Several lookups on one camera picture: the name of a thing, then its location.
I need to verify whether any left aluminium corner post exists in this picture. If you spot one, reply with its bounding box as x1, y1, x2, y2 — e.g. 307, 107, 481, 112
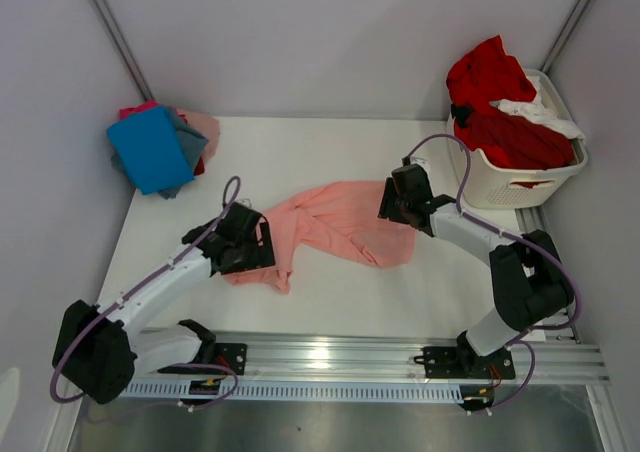
88, 0, 154, 101

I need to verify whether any right aluminium corner post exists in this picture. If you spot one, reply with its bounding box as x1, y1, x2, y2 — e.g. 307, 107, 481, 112
540, 0, 595, 74

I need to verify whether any white slotted cable duct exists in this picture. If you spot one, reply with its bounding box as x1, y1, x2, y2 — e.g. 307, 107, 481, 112
120, 378, 463, 404

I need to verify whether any grey blue folded shirt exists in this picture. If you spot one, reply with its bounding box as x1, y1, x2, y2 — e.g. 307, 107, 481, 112
110, 106, 208, 200

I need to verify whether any pale pink folded shirt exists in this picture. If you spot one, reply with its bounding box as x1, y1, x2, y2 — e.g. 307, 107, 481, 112
176, 108, 221, 163

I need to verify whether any dark red shirt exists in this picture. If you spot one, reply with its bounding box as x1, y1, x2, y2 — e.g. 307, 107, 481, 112
454, 110, 575, 170

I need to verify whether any red folded shirt in stack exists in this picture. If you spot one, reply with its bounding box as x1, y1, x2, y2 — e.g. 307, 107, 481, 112
194, 157, 205, 176

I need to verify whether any bright red shirt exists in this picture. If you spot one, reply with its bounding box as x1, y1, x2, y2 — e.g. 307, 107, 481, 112
446, 35, 539, 146

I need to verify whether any black garment in basket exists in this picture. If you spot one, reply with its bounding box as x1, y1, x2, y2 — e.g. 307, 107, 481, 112
450, 103, 474, 129

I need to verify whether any salmon pink t shirt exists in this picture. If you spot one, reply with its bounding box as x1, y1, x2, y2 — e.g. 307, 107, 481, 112
224, 181, 416, 294

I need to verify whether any magenta folded shirt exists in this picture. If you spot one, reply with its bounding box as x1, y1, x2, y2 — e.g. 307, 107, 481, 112
118, 100, 159, 121

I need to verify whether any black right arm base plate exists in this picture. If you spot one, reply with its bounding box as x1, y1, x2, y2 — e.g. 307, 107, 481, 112
413, 346, 516, 380

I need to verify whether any white shirt in basket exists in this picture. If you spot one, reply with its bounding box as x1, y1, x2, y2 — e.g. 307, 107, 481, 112
491, 89, 586, 140

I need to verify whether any white laundry basket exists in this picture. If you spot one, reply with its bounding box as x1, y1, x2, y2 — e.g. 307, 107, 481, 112
445, 69, 588, 210

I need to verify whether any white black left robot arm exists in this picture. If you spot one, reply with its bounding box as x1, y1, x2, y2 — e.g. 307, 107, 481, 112
50, 202, 275, 404

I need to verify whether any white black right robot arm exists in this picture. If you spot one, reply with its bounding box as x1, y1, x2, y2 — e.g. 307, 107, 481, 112
379, 164, 576, 376

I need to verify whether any blue folded t shirt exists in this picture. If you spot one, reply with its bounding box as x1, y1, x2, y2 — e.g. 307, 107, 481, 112
106, 106, 195, 195

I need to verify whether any aluminium corner post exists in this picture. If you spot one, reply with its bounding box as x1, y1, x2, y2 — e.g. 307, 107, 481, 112
540, 0, 595, 74
88, 0, 154, 101

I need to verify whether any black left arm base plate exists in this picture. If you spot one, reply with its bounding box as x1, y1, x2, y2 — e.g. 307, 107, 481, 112
158, 343, 248, 376

